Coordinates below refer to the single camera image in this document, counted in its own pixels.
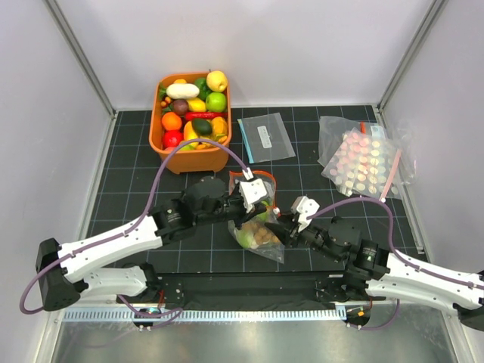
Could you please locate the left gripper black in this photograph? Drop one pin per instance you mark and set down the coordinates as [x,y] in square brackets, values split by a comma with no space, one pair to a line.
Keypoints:
[244,216]

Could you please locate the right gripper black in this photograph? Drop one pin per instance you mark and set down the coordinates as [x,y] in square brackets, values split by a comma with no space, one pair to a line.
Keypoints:
[289,230]

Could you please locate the brown toy longan bunch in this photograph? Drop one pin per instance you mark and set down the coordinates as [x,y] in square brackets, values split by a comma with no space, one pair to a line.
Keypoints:
[262,236]

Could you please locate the orange zipper clear bag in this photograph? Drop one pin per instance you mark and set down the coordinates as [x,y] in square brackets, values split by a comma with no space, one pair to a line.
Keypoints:
[274,252]

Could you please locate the toy cauliflower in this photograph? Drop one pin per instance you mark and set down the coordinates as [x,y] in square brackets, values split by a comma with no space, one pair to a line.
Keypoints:
[244,238]

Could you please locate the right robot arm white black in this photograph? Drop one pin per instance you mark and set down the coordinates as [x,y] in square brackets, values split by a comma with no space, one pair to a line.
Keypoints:
[373,272]

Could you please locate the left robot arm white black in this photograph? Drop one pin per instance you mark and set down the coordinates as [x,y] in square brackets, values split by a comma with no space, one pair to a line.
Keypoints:
[71,271]

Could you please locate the blue zipper clear bag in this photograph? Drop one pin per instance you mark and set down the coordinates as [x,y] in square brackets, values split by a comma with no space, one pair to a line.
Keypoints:
[265,138]

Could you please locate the polka dot zip bag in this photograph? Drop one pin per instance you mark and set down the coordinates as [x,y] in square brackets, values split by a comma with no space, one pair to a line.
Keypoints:
[364,164]

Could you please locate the clear crumpled plastic bag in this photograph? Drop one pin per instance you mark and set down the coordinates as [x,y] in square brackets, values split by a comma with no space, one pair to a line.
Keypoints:
[332,128]

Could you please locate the orange plastic basket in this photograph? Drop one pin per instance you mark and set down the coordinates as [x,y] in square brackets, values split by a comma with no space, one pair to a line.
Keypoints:
[211,159]

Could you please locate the red toy chili pepper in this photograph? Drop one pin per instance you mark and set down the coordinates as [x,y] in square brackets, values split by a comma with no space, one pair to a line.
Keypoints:
[203,115]

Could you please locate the green toy apple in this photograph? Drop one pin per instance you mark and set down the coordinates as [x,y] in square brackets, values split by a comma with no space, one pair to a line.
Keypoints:
[216,102]

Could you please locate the yellow toy lemon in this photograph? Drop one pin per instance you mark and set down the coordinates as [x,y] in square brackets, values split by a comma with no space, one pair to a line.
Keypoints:
[196,105]

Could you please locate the dark purple toy onion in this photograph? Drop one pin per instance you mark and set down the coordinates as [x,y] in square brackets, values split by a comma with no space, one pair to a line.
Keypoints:
[180,107]

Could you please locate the yellow toy pear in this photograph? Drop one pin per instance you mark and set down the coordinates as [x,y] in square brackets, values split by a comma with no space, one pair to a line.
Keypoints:
[217,81]

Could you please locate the white toy radish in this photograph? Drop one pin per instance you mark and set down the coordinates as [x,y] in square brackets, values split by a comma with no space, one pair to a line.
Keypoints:
[182,91]

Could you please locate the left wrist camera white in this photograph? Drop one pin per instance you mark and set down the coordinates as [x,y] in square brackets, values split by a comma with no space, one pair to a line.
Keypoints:
[252,190]

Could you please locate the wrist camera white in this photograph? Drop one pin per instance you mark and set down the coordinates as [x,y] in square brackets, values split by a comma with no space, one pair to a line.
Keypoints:
[252,190]
[303,208]

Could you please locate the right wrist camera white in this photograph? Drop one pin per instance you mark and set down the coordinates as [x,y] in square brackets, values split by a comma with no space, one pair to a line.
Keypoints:
[303,208]

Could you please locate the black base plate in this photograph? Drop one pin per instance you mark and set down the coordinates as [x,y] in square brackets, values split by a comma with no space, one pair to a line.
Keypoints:
[252,291]

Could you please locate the aluminium frame rail front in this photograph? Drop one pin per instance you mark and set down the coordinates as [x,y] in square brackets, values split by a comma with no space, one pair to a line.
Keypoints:
[151,314]

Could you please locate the left aluminium frame post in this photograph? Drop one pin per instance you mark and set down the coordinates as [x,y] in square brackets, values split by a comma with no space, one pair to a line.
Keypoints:
[74,45]

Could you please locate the aluminium frame post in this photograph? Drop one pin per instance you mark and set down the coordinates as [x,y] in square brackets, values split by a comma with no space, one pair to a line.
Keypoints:
[429,19]
[74,45]

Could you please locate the right aluminium frame post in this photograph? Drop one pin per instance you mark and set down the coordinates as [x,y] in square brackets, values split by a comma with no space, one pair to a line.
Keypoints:
[429,19]

